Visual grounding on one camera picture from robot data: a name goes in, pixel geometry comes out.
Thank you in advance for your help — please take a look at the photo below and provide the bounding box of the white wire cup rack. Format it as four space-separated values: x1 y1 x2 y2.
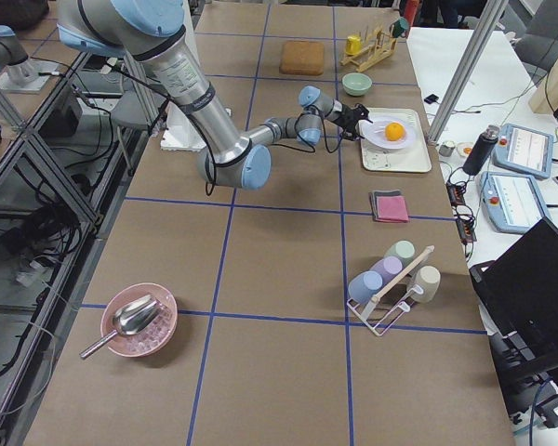
346 245 434 337

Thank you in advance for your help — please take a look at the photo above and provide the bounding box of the white round plate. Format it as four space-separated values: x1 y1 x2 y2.
359 114 418 151

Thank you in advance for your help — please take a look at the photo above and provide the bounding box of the pink and grey folded cloth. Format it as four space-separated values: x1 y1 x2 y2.
369 190 409 223

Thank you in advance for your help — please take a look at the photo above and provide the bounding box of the black water bottle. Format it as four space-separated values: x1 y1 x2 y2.
461 125 500 177

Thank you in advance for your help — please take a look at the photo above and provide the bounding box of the wooden cutting board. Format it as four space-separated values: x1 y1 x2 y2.
279 40 325 76

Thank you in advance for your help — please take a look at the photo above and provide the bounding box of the fried egg toy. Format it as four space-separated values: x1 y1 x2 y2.
456 143 472 158

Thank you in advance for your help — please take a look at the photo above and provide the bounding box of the beige plastic cup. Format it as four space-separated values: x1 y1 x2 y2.
407 265 441 303

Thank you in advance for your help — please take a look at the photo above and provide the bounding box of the cream bear tray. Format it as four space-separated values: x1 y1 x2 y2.
360 108 432 173

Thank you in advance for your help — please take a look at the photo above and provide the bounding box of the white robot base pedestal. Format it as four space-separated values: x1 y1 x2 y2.
0 71 60 94

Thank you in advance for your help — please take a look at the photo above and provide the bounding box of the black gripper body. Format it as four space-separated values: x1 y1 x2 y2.
334 104 370 139

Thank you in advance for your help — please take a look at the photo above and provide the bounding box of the blue plastic cup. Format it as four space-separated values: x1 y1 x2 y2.
348 270 383 304

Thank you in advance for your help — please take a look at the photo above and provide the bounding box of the dark green cup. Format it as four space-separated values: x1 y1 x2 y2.
390 17 410 38

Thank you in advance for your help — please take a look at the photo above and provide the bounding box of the purple plastic cup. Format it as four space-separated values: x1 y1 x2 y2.
370 256 403 284

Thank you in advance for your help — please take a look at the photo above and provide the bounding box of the green bowl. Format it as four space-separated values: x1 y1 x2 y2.
341 72 373 97

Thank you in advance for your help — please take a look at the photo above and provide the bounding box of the metal scoop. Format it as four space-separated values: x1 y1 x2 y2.
79 295 161 360

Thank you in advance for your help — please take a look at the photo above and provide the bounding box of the teach pendant tablet near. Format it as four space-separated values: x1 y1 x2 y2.
478 171 551 234

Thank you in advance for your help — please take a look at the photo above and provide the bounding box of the teach pendant tablet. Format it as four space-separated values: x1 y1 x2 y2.
478 171 551 234
492 124 554 179

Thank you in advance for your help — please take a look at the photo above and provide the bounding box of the teach pendant tablet far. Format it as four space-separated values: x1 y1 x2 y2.
492 124 554 179

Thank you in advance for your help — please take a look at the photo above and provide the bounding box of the pink bowl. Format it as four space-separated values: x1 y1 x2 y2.
100 282 178 358

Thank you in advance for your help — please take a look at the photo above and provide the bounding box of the orange fruit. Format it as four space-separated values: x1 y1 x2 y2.
384 122 406 141

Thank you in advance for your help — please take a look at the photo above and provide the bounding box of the yellow plastic cup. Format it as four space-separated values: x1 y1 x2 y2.
344 34 362 57

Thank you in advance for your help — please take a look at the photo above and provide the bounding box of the red cylinder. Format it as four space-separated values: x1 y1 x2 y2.
403 0 421 27

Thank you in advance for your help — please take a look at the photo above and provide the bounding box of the small metal cup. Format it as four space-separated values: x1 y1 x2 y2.
438 140 457 157

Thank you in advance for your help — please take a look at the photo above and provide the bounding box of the aluminium frame post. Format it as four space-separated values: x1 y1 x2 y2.
427 0 508 143

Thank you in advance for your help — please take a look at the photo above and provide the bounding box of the black laptop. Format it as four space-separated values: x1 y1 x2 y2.
469 216 558 354

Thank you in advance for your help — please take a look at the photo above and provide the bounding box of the green plastic cup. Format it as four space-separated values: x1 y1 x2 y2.
384 240 416 267

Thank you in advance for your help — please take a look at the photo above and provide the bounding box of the wooden dish rack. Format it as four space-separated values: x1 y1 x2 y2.
339 26 399 72

